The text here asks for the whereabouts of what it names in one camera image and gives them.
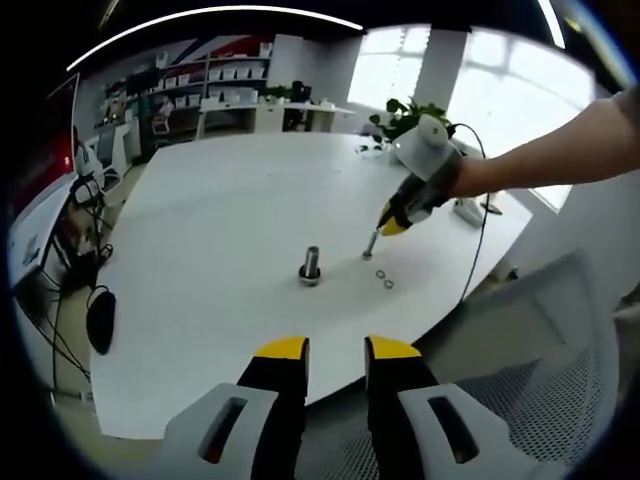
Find tangled black cables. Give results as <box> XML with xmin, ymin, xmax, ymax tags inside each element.
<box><xmin>47</xmin><ymin>177</ymin><xmax>114</xmax><ymax>384</ymax></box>

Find large bright window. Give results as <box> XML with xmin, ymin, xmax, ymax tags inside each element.
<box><xmin>348</xmin><ymin>27</ymin><xmax>604</xmax><ymax>162</ymax></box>

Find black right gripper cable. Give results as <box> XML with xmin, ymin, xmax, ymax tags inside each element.
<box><xmin>449</xmin><ymin>122</ymin><xmax>489</xmax><ymax>304</ymax></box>

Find black monitor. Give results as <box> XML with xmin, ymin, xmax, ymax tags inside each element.
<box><xmin>126</xmin><ymin>69</ymin><xmax>162</xmax><ymax>97</ymax></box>

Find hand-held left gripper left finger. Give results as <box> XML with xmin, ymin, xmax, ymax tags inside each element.
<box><xmin>162</xmin><ymin>335</ymin><xmax>310</xmax><ymax>480</ymax></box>

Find laptop with red screen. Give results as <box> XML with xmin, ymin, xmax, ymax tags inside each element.
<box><xmin>8</xmin><ymin>72</ymin><xmax>82</xmax><ymax>282</ymax></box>

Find person's right hand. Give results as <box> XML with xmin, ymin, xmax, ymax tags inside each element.
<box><xmin>441</xmin><ymin>155</ymin><xmax>490</xmax><ymax>207</ymax></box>

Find person's grey shirt sleeve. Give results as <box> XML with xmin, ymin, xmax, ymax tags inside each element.
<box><xmin>612</xmin><ymin>83</ymin><xmax>640</xmax><ymax>132</ymax></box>

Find long white desk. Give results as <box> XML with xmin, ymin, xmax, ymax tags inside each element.
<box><xmin>196</xmin><ymin>98</ymin><xmax>357</xmax><ymax>142</ymax></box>

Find black computer mouse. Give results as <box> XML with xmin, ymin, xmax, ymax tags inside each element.
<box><xmin>85</xmin><ymin>285</ymin><xmax>118</xmax><ymax>357</ymax></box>

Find thick threaded steel stud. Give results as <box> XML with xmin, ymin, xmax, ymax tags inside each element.
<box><xmin>298</xmin><ymin>245</ymin><xmax>323</xmax><ymax>288</ymax></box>

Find white shelving unit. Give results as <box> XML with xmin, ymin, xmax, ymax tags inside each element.
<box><xmin>98</xmin><ymin>41</ymin><xmax>275</xmax><ymax>147</ymax></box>

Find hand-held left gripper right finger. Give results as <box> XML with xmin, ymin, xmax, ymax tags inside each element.
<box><xmin>363</xmin><ymin>334</ymin><xmax>547</xmax><ymax>480</ymax></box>

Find grey mesh office chair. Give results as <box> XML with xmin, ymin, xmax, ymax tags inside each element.
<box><xmin>349</xmin><ymin>248</ymin><xmax>632</xmax><ymax>474</ymax></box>

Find curved ceiling light strip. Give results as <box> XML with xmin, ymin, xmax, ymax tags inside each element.
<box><xmin>536</xmin><ymin>0</ymin><xmax>567</xmax><ymax>50</ymax></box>

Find potted green plant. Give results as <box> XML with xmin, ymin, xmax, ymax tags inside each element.
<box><xmin>368</xmin><ymin>97</ymin><xmax>457</xmax><ymax>147</ymax></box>

